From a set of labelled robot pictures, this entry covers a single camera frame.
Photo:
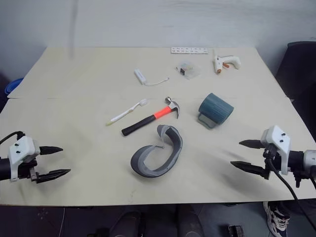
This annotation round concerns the clear plastic bag small parts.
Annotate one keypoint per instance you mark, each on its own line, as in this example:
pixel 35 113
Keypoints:
pixel 188 69

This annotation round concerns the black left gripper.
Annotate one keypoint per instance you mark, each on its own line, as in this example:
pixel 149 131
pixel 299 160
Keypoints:
pixel 26 170

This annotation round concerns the black chair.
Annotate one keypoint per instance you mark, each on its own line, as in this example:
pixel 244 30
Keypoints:
pixel 300 71

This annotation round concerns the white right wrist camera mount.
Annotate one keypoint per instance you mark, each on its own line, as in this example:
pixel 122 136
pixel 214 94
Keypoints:
pixel 276 138

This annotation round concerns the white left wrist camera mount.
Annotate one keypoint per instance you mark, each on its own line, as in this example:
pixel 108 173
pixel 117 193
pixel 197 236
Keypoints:
pixel 23 148

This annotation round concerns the white printed label strip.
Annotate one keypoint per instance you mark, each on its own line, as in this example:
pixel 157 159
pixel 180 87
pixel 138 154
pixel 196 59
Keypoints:
pixel 188 50

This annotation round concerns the white toothbrush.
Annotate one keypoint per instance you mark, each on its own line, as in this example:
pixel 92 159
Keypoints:
pixel 127 112

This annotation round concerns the white black sneaker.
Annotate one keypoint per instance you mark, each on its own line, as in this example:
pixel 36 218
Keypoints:
pixel 275 216

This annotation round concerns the teal ribbed mug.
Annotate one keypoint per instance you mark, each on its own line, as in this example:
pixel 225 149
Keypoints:
pixel 217 111

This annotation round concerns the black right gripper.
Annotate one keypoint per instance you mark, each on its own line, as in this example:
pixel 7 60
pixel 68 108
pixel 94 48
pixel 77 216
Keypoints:
pixel 272 160

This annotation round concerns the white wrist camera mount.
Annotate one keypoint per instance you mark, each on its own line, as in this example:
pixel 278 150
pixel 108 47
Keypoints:
pixel 23 148
pixel 276 138

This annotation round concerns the blue bowl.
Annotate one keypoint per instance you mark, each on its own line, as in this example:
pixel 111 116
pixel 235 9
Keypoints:
pixel 12 86

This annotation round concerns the white glue gun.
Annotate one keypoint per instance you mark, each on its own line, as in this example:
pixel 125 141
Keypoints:
pixel 228 61

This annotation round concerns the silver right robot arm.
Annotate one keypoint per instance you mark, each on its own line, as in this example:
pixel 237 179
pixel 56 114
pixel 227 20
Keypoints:
pixel 304 160

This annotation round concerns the small black block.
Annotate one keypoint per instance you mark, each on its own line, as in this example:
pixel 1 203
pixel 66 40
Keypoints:
pixel 236 230

